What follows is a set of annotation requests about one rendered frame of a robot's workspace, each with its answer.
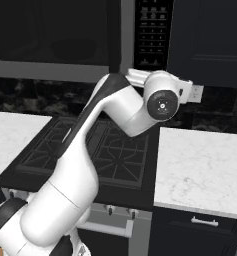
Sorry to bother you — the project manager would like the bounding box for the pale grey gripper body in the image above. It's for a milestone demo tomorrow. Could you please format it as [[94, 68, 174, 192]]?
[[189, 84, 205, 104]]

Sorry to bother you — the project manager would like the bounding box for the black microwave oven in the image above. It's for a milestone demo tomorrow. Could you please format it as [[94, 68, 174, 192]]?
[[0, 0, 175, 84]]

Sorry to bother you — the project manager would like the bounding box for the dark base cupboard door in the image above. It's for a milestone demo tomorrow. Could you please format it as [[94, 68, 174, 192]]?
[[148, 229, 237, 256]]

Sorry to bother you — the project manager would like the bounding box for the microwave door with dark window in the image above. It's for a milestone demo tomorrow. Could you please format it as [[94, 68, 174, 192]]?
[[0, 0, 136, 84]]

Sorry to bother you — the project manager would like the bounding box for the black hob with grates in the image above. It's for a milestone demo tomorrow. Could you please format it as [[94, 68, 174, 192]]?
[[0, 114, 161, 212]]

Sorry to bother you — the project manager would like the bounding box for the dark drawer front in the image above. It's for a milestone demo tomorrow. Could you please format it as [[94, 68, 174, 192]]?
[[151, 206, 237, 238]]

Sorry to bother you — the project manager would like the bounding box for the grey oven front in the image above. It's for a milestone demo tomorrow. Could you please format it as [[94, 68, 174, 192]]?
[[0, 187, 154, 256]]

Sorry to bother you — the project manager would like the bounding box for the dark wall cupboard door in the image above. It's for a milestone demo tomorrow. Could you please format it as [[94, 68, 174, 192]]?
[[166, 0, 237, 89]]

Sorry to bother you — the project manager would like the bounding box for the dark microwave door handle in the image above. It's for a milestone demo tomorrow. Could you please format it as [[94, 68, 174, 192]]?
[[106, 0, 122, 74]]

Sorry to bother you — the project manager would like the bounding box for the silver drawer handle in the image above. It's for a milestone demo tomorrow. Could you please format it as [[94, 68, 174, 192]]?
[[190, 215, 220, 228]]

